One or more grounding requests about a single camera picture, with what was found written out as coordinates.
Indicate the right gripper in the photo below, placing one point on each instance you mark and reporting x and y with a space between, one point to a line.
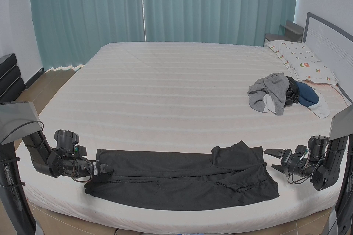
293 165

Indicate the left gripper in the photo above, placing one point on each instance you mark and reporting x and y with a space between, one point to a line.
91 167

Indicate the black T-shirt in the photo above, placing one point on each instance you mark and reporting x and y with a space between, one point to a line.
179 176

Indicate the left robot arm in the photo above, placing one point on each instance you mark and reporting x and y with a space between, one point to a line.
41 156

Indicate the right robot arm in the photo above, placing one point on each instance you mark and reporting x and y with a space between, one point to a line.
333 162

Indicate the pile of clothes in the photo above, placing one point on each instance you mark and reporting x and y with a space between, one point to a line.
270 88

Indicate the bed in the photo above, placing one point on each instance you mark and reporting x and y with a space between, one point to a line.
165 90

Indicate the white printed pillow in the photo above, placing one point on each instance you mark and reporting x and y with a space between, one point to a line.
300 60

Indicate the black chest of drawers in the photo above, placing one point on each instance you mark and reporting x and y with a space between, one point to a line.
11 79

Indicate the grey bedside table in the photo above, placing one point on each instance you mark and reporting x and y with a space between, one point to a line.
292 28

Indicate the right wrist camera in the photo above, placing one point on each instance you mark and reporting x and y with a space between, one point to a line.
301 150

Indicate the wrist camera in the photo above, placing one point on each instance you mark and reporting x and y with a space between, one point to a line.
301 150
80 150

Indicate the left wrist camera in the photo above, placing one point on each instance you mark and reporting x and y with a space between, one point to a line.
80 150

